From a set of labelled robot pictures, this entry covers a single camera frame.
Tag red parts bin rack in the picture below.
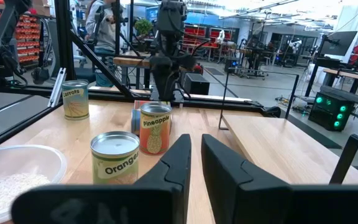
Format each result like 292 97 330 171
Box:
14 14 42 65

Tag wooden work table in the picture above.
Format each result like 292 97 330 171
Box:
113 55 152 90

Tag green potted plant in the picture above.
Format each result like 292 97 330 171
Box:
134 18 154 53

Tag silver aluminium bar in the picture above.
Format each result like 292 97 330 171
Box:
47 67 67 108

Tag wooden desk black legs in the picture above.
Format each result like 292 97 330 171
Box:
305 67 358 97

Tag oranges food can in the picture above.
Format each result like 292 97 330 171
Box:
90 131 140 185

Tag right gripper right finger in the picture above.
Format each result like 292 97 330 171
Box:
201 134 358 224

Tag pineapple food can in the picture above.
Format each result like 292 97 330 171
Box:
139 102 173 156

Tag red storage shelving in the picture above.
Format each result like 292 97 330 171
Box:
183 24 239 54

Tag carrots food can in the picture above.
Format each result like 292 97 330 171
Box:
61 80 90 121

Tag black aluminium rig frame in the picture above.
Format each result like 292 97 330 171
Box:
0 0 282 153

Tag person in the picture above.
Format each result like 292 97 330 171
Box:
85 0 117 88

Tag black computer monitor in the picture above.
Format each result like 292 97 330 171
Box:
318 30 358 57

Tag black speaker box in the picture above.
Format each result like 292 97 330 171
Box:
183 73 211 96

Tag peaches food can blue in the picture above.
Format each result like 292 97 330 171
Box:
131 100 172 136

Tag white rice grains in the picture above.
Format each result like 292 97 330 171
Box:
0 173 52 218

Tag translucent plastic bowl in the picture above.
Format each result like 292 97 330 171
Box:
0 144 68 224

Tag wooden shelf black metal legs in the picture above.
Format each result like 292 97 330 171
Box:
218 67 358 185

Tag black computer tower green lights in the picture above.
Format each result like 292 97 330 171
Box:
308 91 356 132

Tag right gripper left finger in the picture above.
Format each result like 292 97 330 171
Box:
11 134 192 224

